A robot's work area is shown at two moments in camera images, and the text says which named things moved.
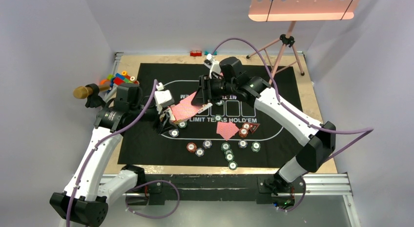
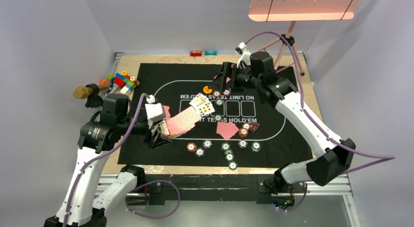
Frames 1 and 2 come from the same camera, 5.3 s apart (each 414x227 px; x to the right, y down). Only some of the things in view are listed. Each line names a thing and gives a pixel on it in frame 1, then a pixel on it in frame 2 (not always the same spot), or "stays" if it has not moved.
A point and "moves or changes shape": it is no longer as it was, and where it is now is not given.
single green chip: x=218 y=117 stays
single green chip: x=220 y=103 stays
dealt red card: x=227 y=130 stays
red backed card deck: x=185 y=110 → x=182 y=122
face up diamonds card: x=205 y=106 moves or changes shape
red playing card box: x=175 y=112 moves or changes shape
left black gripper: x=164 y=124 → x=158 y=139
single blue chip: x=242 y=144 stays
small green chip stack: x=256 y=146 stays
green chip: x=233 y=165 stays
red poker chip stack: x=191 y=147 stays
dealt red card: x=227 y=130 stays
